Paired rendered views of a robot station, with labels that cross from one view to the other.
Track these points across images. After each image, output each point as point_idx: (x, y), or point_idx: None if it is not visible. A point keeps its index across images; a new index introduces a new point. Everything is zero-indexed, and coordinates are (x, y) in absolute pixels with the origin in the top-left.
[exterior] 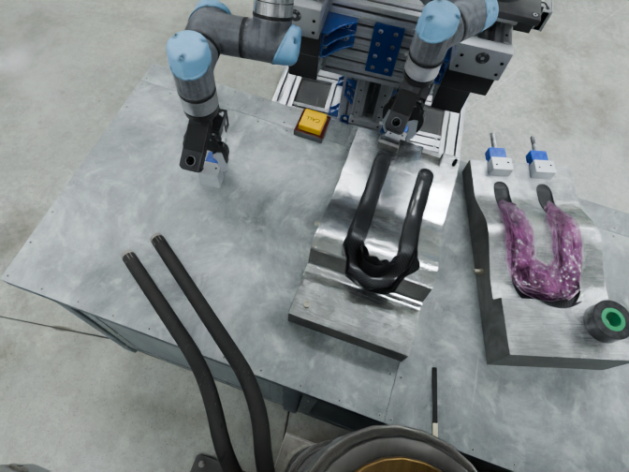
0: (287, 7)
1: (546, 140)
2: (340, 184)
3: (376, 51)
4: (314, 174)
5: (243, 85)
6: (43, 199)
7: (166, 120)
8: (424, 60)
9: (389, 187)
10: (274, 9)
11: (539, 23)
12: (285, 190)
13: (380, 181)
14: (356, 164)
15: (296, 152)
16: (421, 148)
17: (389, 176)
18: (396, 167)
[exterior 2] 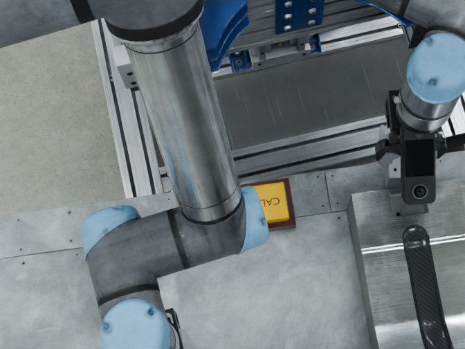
0: (236, 191)
1: None
2: (376, 309)
3: (288, 10)
4: (315, 287)
5: (21, 48)
6: None
7: (46, 314)
8: (436, 115)
9: (448, 275)
10: (222, 209)
11: None
12: (288, 338)
13: (428, 271)
14: (380, 263)
15: (268, 263)
16: (459, 183)
17: (438, 257)
18: (440, 237)
